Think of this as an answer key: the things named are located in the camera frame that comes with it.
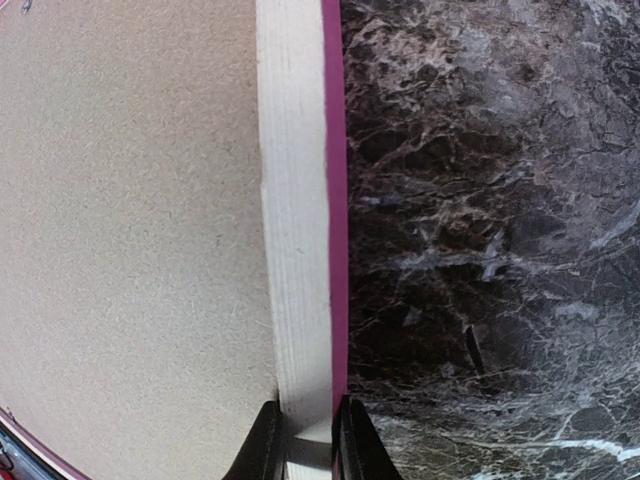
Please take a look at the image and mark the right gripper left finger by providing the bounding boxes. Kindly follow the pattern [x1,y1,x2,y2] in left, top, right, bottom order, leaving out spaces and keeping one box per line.
[222,401,285,480]

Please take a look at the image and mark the brown cardboard backing board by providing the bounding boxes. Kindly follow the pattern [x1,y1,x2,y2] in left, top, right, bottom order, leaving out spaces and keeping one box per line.
[1,1,275,479]

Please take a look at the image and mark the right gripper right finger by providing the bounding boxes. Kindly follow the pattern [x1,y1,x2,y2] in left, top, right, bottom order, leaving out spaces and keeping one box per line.
[332,395,403,480]

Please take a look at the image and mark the pink wooden picture frame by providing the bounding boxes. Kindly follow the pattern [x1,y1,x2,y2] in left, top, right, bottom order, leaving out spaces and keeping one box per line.
[1,1,346,479]

